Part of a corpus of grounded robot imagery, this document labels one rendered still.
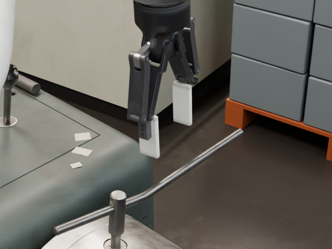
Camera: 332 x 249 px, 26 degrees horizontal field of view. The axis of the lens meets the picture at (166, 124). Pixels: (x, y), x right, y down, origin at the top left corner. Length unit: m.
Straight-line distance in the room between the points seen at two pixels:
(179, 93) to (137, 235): 0.22
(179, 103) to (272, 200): 2.09
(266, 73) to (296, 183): 0.54
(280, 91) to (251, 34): 0.30
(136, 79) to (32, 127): 0.36
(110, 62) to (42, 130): 2.29
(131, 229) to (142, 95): 0.22
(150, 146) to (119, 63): 2.48
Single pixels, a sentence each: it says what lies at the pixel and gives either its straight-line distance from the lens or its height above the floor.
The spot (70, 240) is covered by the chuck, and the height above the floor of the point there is 1.24.
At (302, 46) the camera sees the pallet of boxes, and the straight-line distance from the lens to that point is 3.24.
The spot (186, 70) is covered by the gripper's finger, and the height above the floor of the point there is 1.43.
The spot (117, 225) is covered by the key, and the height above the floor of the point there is 1.28.
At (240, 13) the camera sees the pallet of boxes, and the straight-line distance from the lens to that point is 3.34.
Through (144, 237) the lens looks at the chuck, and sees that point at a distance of 1.06.
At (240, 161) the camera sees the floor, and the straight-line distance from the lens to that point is 3.36.
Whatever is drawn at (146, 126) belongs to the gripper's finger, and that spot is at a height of 1.39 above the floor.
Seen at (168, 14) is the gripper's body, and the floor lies 1.55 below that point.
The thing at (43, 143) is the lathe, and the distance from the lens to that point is 1.21.
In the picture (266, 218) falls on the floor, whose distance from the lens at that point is 3.05.
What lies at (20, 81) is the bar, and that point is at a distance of 1.37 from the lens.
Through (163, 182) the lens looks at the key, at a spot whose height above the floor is 1.31.
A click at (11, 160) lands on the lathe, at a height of 1.26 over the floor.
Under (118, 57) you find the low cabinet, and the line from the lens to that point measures 3.47.
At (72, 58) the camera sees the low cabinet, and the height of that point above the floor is 0.27.
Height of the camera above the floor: 1.92
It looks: 32 degrees down
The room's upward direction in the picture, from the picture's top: straight up
